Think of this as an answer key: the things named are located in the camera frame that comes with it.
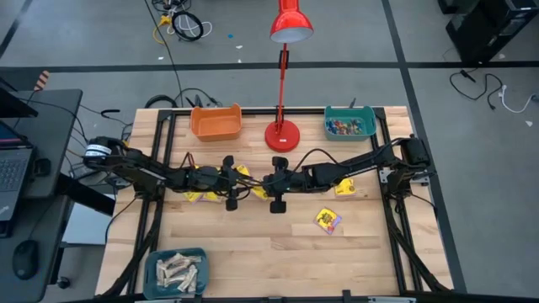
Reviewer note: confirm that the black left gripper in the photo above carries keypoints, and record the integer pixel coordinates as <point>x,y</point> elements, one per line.
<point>229,183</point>

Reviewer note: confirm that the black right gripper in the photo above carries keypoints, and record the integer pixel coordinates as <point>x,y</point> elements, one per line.
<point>281,183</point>

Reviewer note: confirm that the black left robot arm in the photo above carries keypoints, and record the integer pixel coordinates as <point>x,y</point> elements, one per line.
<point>139,168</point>

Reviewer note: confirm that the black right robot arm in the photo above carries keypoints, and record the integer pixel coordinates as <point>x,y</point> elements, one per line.
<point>358,162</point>

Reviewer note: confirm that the red desk lamp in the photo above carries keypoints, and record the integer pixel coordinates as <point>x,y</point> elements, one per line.
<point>283,136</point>

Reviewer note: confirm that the red clip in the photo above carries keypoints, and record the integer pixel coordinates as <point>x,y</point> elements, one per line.
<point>189,159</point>

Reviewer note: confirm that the orange plastic bin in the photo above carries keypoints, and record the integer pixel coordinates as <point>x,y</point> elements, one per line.
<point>217,126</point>

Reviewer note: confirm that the light teal plastic bin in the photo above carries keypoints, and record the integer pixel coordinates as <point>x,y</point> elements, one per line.
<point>349,111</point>

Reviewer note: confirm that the dark teal plastic bin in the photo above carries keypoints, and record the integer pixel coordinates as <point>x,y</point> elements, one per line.
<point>168,294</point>

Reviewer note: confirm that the black desk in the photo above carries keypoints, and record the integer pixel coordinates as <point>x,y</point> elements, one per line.
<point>50,126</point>

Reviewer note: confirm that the small black desk gadget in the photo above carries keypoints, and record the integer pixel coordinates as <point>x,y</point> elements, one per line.
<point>42,167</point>

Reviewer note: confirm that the orange black striped tape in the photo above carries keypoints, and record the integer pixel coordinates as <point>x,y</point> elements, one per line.
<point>42,80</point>

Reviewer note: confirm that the black computer mouse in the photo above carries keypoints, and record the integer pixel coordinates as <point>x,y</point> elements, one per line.
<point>25,258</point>

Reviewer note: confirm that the black laptop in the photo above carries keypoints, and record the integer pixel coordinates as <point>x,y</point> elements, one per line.
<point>12,168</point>

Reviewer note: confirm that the black flat screen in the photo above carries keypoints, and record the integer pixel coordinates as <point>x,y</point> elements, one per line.
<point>14,105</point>

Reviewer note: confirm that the black computer case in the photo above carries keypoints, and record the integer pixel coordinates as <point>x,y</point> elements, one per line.
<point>484,33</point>

